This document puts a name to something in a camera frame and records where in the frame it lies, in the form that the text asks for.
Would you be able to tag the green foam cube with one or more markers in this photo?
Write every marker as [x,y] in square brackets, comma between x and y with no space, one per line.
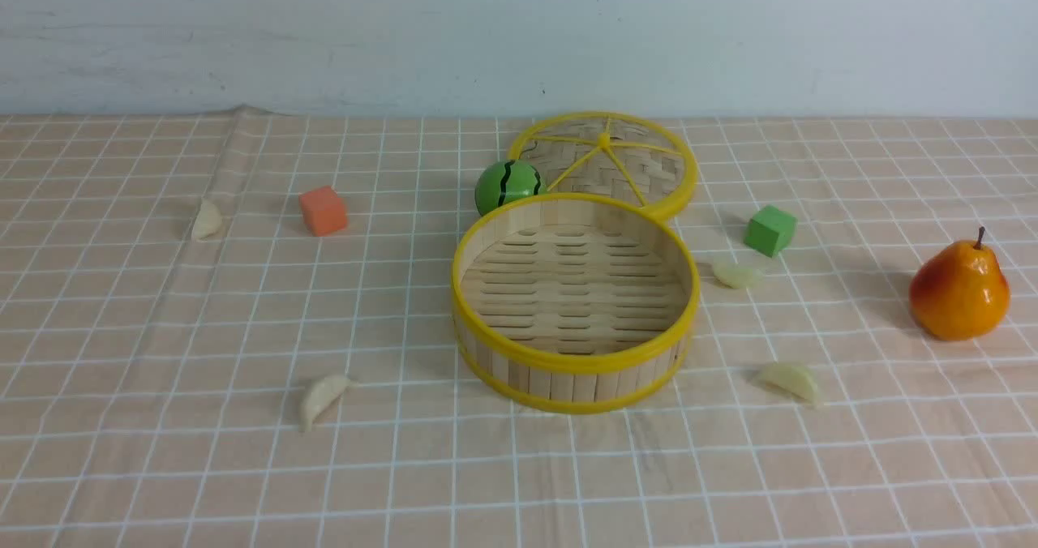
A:
[770,231]

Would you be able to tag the bamboo steamer tray yellow rims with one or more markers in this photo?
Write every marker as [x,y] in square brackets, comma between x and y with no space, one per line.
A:
[573,303]

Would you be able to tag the orange yellow toy pear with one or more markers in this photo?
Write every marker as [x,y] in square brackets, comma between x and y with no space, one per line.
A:
[960,293]

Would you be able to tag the green watermelon toy ball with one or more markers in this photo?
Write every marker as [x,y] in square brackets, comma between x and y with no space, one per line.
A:
[506,181]

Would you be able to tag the orange foam cube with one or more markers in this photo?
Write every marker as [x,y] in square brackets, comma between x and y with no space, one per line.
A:
[323,211]

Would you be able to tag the white dumpling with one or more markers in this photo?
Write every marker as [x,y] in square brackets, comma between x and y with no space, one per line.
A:
[207,221]
[792,379]
[319,397]
[734,275]

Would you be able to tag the woven bamboo steamer lid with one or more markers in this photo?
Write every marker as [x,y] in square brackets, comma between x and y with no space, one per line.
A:
[615,155]

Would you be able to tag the checkered peach tablecloth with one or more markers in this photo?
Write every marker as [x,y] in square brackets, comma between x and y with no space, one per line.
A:
[150,383]

